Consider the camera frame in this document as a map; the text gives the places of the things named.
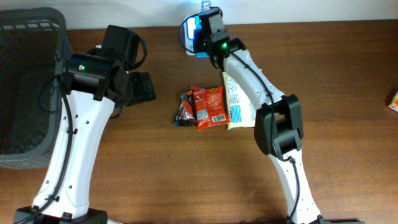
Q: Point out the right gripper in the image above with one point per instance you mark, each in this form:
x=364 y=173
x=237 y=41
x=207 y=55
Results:
x=213 y=20

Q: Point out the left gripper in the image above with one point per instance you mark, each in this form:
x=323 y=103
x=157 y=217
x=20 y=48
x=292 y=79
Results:
x=142 y=88

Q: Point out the blue Listerine mouthwash bottle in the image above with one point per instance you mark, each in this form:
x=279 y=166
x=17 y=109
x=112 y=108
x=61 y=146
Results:
x=198 y=39

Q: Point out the black snack bag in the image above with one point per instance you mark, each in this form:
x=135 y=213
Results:
x=186 y=115

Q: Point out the red Hacks candy bag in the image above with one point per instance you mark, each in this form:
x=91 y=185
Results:
x=209 y=107

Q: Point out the yellow wet wipes pack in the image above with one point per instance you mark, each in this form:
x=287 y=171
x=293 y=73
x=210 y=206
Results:
x=241 y=111

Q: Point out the small orange juice box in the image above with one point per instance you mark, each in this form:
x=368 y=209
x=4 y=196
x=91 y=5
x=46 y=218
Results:
x=393 y=104

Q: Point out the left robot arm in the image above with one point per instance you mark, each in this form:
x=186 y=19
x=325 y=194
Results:
x=95 y=87

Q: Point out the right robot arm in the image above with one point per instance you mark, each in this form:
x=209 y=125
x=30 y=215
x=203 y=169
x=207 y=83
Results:
x=278 y=129

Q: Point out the white barcode scanner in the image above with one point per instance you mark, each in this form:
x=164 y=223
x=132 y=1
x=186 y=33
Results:
x=188 y=33

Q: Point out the grey plastic mesh basket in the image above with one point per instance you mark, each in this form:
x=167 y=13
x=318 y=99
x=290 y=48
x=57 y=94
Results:
x=34 y=48

